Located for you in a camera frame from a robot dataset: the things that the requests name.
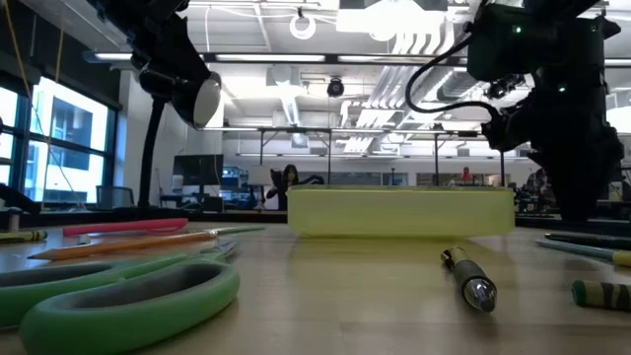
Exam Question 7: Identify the long ceiling light strip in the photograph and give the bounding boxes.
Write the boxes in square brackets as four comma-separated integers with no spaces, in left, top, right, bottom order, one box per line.
[93,52,206,63]
[215,52,326,63]
[337,54,464,64]

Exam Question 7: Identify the orange pencil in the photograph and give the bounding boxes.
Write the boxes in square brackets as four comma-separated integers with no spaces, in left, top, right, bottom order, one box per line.
[27,225,267,262]

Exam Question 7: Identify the white shade table lamp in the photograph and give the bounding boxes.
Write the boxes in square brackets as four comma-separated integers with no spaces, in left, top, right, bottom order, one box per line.
[247,165,274,211]

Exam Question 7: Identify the green handled scissors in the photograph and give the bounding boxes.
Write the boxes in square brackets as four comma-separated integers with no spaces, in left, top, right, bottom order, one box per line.
[0,240,242,355]

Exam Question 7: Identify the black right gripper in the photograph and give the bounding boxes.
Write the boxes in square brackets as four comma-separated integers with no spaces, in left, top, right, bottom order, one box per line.
[480,63,625,222]

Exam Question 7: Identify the black computer monitor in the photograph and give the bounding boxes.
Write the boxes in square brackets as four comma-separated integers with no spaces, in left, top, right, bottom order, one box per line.
[172,154,225,187]

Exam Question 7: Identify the black background gantry frame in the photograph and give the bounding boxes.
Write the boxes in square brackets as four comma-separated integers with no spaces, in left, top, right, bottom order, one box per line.
[258,126,507,187]

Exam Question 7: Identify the yellow translucent supply box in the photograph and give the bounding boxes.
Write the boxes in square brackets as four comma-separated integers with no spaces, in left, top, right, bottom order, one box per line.
[287,185,517,239]

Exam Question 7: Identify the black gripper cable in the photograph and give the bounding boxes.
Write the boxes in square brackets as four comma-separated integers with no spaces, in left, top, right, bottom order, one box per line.
[404,32,499,117]

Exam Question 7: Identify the black desk lamp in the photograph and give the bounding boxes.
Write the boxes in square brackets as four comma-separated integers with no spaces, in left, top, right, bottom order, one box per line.
[137,63,223,208]

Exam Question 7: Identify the blue pencil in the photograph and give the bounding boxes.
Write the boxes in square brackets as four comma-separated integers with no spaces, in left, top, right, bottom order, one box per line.
[535,238,631,269]

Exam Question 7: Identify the black ceiling dome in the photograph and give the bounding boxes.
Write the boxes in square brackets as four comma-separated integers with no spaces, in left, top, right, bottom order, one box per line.
[325,77,346,99]

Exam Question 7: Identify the yellow-green crayon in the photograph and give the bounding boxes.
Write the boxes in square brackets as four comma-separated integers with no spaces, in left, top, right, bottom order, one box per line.
[0,230,49,245]

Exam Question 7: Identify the clear pen black grip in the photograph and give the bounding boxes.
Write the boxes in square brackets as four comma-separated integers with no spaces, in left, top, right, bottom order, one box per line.
[441,247,498,314]

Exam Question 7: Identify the large window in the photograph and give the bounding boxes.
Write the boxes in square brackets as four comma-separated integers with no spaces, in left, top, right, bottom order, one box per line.
[0,73,119,206]

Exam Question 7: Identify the red marker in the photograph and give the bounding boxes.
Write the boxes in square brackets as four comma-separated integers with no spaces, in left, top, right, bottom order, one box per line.
[62,217,190,238]

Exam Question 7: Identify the grey mesh chair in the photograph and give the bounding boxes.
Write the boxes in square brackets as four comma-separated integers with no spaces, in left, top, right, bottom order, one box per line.
[96,185,135,211]

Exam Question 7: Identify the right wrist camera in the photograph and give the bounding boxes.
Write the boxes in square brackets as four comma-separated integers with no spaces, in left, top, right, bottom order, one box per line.
[485,73,526,100]

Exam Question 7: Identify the white ceiling ring light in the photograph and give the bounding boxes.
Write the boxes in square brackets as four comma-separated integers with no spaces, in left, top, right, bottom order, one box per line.
[289,14,317,41]

